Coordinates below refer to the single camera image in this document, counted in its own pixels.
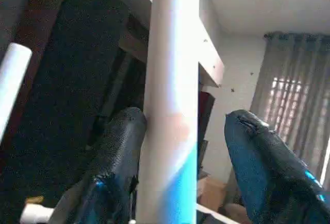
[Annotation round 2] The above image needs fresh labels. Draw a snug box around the tan label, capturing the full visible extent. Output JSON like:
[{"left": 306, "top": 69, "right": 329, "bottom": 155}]
[{"left": 25, "top": 195, "right": 45, "bottom": 205}]

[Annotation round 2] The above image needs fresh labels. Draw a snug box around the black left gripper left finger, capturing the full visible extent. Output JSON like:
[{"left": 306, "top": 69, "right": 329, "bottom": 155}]
[{"left": 49, "top": 107, "right": 148, "bottom": 224}]

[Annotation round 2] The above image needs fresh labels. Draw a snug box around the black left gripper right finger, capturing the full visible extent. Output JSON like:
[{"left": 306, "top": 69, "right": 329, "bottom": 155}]
[{"left": 224, "top": 109, "right": 330, "bottom": 224}]

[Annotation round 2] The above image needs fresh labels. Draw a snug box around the grey window curtain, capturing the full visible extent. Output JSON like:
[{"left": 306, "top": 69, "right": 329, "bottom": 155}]
[{"left": 247, "top": 31, "right": 330, "bottom": 194}]

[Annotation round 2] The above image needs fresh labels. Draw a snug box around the white plastic table leg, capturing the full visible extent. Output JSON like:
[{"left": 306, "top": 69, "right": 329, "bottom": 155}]
[
  {"left": 20, "top": 203, "right": 55, "bottom": 224},
  {"left": 135, "top": 0, "right": 201, "bottom": 224},
  {"left": 0, "top": 43, "right": 32, "bottom": 142}
]

